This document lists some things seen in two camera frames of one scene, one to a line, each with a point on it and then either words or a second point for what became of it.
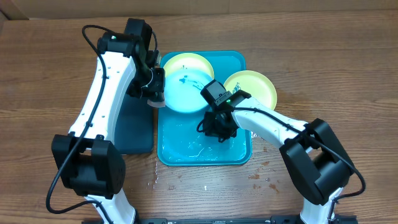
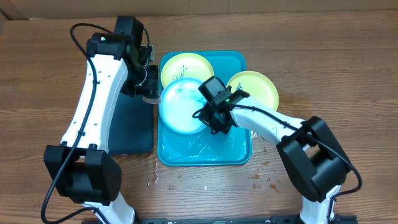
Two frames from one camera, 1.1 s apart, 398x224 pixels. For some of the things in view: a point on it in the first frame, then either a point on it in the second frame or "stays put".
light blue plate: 185,78 to 180,100
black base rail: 274,219 stays put
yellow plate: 257,84 stays put
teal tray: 180,143 stays put
